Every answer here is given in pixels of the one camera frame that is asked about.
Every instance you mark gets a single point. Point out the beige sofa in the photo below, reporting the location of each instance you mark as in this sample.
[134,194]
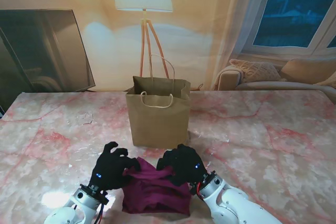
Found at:
[275,85]

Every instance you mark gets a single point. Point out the kraft paper bag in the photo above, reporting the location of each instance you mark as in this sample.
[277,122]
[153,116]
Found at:
[157,127]

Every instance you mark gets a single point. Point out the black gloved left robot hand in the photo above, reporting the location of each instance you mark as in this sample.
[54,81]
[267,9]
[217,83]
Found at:
[110,169]

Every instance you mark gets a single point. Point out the knitted beige cushion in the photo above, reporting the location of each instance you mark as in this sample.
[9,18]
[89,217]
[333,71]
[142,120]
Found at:
[257,70]

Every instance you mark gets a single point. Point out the sheer white curtain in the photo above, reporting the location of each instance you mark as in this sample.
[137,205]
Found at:
[236,24]

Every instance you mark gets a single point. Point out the purple shorts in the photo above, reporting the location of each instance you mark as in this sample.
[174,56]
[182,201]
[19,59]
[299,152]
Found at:
[155,192]

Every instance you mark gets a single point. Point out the flat screen television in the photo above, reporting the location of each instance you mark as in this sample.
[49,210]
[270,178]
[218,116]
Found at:
[39,51]

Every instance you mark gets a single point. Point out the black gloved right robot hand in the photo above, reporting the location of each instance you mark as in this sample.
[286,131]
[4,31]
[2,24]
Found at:
[186,165]

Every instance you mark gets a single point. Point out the white framed window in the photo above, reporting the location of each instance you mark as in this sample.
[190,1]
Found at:
[294,14]

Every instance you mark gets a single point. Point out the plain tan cushion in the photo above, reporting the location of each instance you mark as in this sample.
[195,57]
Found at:
[307,70]

